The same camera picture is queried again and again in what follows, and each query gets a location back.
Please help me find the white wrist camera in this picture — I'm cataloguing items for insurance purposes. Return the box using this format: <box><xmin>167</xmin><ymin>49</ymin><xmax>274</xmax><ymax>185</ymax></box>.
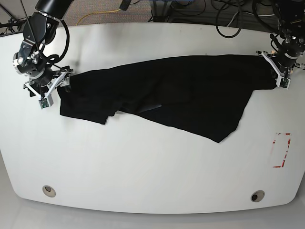
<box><xmin>39</xmin><ymin>70</ymin><xmax>71</xmax><ymax>109</ymax></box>
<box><xmin>255</xmin><ymin>51</ymin><xmax>291</xmax><ymax>89</ymax></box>

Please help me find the black T-shirt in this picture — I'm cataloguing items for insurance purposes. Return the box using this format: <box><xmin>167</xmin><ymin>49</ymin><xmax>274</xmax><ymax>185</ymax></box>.
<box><xmin>57</xmin><ymin>55</ymin><xmax>276</xmax><ymax>143</ymax></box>

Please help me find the left table cable grommet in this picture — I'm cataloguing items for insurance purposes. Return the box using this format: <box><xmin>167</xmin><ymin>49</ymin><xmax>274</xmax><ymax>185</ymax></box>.
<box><xmin>42</xmin><ymin>185</ymin><xmax>56</xmax><ymax>198</ymax></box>

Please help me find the yellow cable on floor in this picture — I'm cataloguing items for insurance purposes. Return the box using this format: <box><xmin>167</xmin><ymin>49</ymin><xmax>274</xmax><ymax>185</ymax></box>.
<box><xmin>76</xmin><ymin>8</ymin><xmax>122</xmax><ymax>26</ymax></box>

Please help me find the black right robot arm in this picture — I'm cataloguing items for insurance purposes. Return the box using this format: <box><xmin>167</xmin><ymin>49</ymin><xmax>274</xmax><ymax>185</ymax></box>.
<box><xmin>13</xmin><ymin>0</ymin><xmax>73</xmax><ymax>98</ymax></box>

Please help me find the right table cable grommet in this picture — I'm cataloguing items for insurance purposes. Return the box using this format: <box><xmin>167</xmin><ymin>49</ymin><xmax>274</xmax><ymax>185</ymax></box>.
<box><xmin>251</xmin><ymin>190</ymin><xmax>265</xmax><ymax>203</ymax></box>

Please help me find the table cable grommet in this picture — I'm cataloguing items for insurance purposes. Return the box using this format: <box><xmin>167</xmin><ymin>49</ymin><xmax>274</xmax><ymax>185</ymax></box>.
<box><xmin>42</xmin><ymin>185</ymin><xmax>56</xmax><ymax>198</ymax></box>
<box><xmin>251</xmin><ymin>190</ymin><xmax>265</xmax><ymax>203</ymax></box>

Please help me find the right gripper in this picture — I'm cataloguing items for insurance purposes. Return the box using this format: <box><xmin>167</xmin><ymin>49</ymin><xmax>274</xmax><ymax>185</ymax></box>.
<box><xmin>23</xmin><ymin>67</ymin><xmax>74</xmax><ymax>100</ymax></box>

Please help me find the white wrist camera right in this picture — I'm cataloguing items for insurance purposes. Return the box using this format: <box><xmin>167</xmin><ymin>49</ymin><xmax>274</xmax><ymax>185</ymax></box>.
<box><xmin>39</xmin><ymin>70</ymin><xmax>71</xmax><ymax>109</ymax></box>

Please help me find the red tape rectangle marking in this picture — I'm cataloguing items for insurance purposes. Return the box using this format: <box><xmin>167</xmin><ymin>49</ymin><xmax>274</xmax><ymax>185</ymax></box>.
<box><xmin>271</xmin><ymin>133</ymin><xmax>292</xmax><ymax>168</ymax></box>

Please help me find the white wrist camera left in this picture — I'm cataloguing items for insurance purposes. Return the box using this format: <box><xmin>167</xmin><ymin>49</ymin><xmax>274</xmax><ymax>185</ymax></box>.
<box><xmin>255</xmin><ymin>51</ymin><xmax>291</xmax><ymax>89</ymax></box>

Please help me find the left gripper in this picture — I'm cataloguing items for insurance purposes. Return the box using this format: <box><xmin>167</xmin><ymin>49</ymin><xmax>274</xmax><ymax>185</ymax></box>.
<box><xmin>270</xmin><ymin>51</ymin><xmax>305</xmax><ymax>80</ymax></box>

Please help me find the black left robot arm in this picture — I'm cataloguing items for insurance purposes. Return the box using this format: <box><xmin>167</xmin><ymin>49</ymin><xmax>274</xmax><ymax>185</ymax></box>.
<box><xmin>252</xmin><ymin>0</ymin><xmax>305</xmax><ymax>78</ymax></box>

